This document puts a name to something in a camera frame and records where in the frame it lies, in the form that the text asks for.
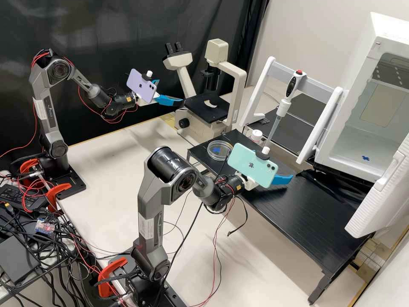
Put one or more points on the orange clamp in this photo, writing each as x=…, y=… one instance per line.
x=57, y=192
x=110, y=271
x=28, y=168

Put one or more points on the black box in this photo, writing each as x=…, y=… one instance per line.
x=16, y=259

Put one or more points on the left wrist camera phone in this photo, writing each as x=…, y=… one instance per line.
x=140, y=84

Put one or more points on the white-capped bottle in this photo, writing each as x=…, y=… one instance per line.
x=256, y=134

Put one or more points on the pipette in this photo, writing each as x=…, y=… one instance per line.
x=292, y=84

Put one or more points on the black power adapter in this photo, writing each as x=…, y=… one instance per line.
x=22, y=196

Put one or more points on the cream microscope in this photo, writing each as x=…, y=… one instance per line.
x=195, y=124

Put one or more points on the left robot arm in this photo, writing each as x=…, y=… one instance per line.
x=41, y=105

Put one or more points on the large black platform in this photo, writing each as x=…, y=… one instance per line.
x=303, y=217

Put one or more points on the right wrist camera phone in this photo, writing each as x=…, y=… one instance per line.
x=249, y=163

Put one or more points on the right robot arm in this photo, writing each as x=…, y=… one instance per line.
x=153, y=192

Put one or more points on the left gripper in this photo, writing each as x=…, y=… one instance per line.
x=155, y=97

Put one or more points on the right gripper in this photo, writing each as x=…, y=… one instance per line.
x=250, y=185

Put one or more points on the white incubator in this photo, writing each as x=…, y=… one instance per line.
x=367, y=128

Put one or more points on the white pipette stand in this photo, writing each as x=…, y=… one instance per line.
x=320, y=124

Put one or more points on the petri dish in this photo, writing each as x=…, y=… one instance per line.
x=212, y=154

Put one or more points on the wrist camera phone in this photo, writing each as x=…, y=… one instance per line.
x=249, y=163
x=140, y=84

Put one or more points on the incubator door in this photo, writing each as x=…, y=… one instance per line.
x=377, y=204

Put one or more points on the small black platform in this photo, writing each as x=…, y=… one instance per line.
x=199, y=150

